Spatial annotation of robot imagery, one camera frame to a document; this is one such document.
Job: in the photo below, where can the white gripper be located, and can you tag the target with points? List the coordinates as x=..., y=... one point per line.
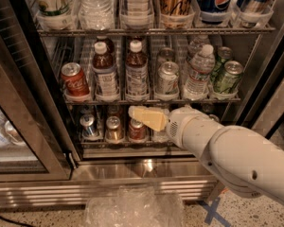
x=179, y=122

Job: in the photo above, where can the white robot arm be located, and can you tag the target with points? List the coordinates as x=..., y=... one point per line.
x=243, y=160

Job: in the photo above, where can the small water bottle bottom shelf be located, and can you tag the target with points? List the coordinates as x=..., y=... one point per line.
x=160, y=136

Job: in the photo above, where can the red can bottom shelf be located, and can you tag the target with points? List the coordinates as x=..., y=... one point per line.
x=137, y=130

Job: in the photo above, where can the gold can bottom shelf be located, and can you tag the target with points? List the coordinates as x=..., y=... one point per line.
x=113, y=128

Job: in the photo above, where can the blue can bottom shelf left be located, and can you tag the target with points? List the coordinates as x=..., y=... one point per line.
x=89, y=125

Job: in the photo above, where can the red Coca-Cola can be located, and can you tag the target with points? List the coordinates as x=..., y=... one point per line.
x=74, y=79

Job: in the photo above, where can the front green 7up can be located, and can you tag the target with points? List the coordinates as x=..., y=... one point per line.
x=228, y=78

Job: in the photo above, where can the green 7up can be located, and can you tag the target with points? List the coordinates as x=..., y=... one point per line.
x=224, y=54
x=228, y=78

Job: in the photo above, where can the rear green 7up can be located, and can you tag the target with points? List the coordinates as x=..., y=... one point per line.
x=224, y=54

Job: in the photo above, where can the stainless steel display fridge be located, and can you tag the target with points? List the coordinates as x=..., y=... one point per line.
x=177, y=95

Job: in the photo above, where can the glass fridge door left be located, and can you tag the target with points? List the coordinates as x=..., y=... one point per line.
x=22, y=111

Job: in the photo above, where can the top shelf clear water bottle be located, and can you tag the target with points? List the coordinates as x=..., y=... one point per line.
x=96, y=14

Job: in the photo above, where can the front right iced tea bottle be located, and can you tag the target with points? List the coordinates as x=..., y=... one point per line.
x=136, y=70

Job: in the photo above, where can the iced tea bottle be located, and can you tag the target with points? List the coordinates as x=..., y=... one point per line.
x=104, y=68
x=136, y=70

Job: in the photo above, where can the front left iced tea bottle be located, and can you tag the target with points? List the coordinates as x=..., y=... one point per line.
x=104, y=68

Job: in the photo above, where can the front clear water bottle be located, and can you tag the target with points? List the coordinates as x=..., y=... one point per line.
x=200, y=68

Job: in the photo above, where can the rear clear water bottle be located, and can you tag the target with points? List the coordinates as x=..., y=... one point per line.
x=196, y=44

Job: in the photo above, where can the rear left tea bottle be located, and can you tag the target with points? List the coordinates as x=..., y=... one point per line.
x=110, y=44

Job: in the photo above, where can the clear plastic wrapped pack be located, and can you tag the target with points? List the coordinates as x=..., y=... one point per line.
x=135, y=207

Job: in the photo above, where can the blue tape cross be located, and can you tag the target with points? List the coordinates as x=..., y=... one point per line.
x=212, y=213

